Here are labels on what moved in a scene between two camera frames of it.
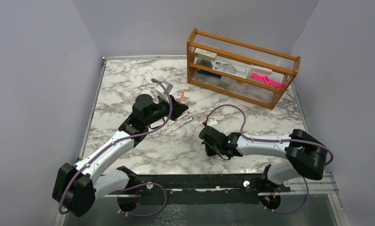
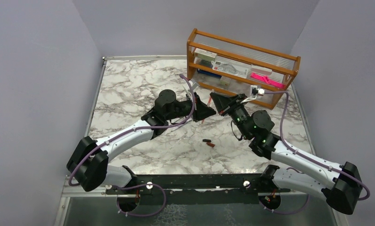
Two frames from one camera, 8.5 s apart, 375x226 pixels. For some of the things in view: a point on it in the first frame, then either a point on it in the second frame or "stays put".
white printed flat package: (238, 70) stays put
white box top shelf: (205, 54) stays put
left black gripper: (177, 108) -> (201, 110)
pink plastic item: (266, 79) stays put
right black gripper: (208, 151) -> (222, 102)
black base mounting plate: (215, 189) stays put
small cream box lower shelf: (224, 81) stays put
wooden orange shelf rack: (252, 73) stays put
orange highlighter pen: (182, 95) -> (208, 104)
